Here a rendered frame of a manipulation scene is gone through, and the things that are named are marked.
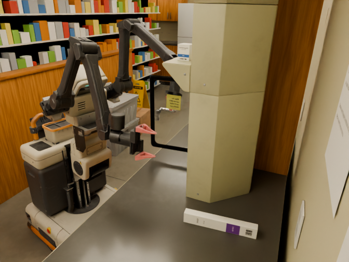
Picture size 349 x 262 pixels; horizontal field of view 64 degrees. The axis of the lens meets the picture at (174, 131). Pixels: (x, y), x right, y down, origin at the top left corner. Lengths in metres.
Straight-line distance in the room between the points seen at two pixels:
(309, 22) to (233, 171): 0.67
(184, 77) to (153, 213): 0.55
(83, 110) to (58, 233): 0.89
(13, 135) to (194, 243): 2.27
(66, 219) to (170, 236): 1.30
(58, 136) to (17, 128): 0.95
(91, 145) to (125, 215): 0.81
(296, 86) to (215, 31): 0.52
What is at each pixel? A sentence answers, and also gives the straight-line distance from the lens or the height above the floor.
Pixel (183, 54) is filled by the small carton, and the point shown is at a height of 1.53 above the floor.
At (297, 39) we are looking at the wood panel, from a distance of 1.32.
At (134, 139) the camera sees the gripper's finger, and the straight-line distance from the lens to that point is 1.11.
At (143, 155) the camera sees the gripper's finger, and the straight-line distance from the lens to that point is 1.16.
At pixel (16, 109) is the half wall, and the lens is 2.96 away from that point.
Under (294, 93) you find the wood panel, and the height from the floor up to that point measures 1.36.
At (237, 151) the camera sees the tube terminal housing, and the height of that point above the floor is 1.17.
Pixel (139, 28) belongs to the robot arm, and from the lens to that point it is 1.65.
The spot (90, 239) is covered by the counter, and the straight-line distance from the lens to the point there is 1.10.
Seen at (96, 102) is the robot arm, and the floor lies 1.32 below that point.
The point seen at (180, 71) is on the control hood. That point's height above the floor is 1.48.
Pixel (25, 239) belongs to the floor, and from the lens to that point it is 2.65.
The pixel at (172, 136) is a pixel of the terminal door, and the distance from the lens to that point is 1.48.
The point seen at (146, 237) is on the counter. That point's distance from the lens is 1.07.
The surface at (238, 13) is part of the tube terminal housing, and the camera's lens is 1.00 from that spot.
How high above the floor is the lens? 1.69
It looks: 24 degrees down
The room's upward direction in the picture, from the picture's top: 1 degrees clockwise
